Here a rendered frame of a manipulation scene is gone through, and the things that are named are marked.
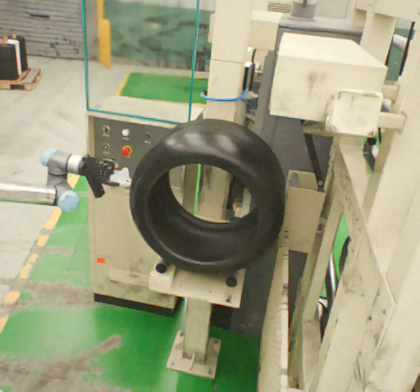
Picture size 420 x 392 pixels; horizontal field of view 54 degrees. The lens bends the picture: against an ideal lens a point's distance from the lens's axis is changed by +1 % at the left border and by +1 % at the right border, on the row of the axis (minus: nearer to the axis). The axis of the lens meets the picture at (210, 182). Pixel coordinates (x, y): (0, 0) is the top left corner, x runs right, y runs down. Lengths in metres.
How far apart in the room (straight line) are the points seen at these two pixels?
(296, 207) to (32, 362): 1.65
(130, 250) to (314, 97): 1.71
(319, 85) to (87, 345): 2.03
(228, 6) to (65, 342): 1.98
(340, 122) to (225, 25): 0.82
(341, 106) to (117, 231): 1.75
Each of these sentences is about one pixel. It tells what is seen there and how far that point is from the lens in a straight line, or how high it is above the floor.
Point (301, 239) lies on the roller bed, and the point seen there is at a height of 0.97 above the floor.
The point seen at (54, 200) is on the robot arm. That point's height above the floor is 1.16.
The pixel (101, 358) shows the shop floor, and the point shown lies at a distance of 2.54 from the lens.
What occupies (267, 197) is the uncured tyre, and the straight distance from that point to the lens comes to 1.38.
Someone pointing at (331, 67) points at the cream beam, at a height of 1.77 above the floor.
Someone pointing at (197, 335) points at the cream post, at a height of 0.22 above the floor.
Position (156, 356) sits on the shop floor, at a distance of 2.53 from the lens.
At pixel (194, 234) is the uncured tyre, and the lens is 1.79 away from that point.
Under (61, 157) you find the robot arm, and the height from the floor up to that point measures 1.27.
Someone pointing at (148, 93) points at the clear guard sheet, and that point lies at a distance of 2.08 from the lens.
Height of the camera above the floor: 1.91
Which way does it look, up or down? 26 degrees down
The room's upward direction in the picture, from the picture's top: 6 degrees clockwise
